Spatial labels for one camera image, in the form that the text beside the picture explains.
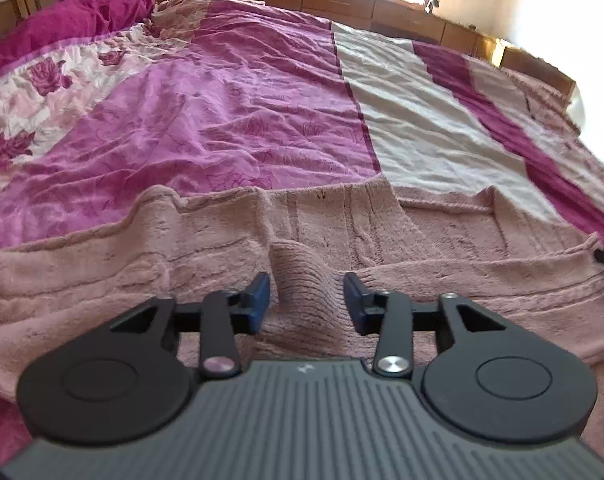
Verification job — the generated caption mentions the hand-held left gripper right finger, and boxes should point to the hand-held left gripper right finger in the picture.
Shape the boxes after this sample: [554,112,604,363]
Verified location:
[343,272,508,377]

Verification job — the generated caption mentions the pink knitted sweater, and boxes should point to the pink knitted sweater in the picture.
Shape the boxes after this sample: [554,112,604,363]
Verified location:
[0,179,604,461]

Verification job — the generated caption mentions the magenta pillow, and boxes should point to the magenta pillow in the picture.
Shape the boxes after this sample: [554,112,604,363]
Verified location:
[0,0,155,86]

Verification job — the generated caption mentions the pale pink crumpled cloth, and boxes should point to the pale pink crumpled cloth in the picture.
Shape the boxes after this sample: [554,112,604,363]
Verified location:
[150,0,220,32]

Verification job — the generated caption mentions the magenta floral bedsheet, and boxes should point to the magenta floral bedsheet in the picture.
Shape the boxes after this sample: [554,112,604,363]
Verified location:
[0,0,604,461]

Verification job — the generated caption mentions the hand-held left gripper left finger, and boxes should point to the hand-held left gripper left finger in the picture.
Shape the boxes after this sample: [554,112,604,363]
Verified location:
[109,272,271,380]

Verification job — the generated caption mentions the pink knitted cloth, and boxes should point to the pink knitted cloth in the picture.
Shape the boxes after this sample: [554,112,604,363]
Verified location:
[502,66,599,161]

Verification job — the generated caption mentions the wooden bed surround cabinets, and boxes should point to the wooden bed surround cabinets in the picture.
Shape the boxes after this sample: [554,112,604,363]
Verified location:
[0,0,579,102]

